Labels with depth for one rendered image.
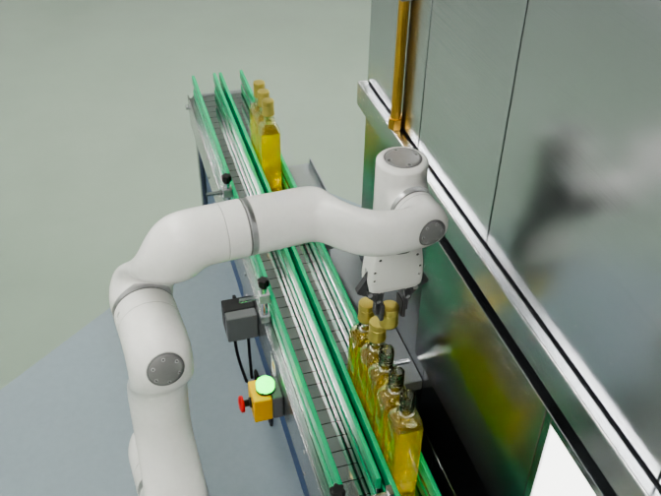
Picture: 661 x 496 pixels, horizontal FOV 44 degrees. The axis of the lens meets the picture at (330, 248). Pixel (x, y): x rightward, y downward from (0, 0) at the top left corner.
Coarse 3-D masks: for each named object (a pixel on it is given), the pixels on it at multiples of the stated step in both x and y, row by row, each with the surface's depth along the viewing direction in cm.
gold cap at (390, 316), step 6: (390, 300) 149; (390, 306) 148; (396, 306) 148; (390, 312) 147; (396, 312) 148; (384, 318) 148; (390, 318) 148; (396, 318) 149; (384, 324) 149; (390, 324) 149; (396, 324) 150
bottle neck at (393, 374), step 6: (396, 366) 152; (390, 372) 150; (396, 372) 152; (402, 372) 150; (390, 378) 151; (396, 378) 150; (402, 378) 150; (390, 384) 152; (396, 384) 151; (402, 384) 152; (390, 390) 153; (396, 390) 152
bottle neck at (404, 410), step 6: (402, 390) 147; (408, 390) 147; (402, 396) 146; (408, 396) 148; (414, 396) 146; (402, 402) 146; (408, 402) 146; (414, 402) 147; (402, 408) 147; (408, 408) 147; (402, 414) 148; (408, 414) 148
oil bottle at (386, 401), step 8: (384, 392) 154; (384, 400) 153; (392, 400) 152; (376, 408) 159; (384, 408) 153; (376, 416) 160; (384, 416) 154; (376, 424) 161; (384, 424) 155; (376, 432) 162; (384, 432) 157; (384, 440) 158
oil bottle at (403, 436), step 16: (400, 416) 149; (416, 416) 149; (400, 432) 148; (416, 432) 149; (384, 448) 158; (400, 448) 151; (416, 448) 152; (400, 464) 154; (416, 464) 156; (400, 480) 157; (416, 480) 160
